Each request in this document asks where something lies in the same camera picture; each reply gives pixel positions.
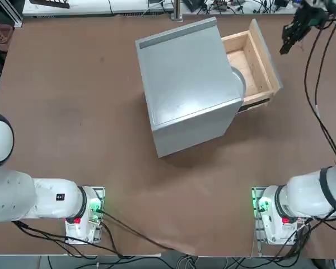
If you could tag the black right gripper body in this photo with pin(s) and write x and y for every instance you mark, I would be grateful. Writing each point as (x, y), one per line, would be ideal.
(308, 11)

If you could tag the pale gray round plate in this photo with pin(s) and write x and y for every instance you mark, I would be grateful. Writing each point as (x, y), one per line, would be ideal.
(240, 82)

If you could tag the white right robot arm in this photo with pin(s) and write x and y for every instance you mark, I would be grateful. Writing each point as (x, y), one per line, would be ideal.
(305, 196)

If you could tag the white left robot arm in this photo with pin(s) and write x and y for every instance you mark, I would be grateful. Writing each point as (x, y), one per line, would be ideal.
(16, 196)

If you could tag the gray metal drawer cabinet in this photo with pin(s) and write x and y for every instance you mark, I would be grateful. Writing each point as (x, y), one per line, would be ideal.
(184, 78)

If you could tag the black slotted rack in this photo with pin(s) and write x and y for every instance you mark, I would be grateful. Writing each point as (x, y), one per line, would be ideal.
(50, 3)

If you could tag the brown perforated plastic object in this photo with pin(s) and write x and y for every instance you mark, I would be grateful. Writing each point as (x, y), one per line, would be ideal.
(1, 36)

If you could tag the aluminium camera post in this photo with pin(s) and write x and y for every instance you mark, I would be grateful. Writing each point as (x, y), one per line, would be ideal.
(177, 11)

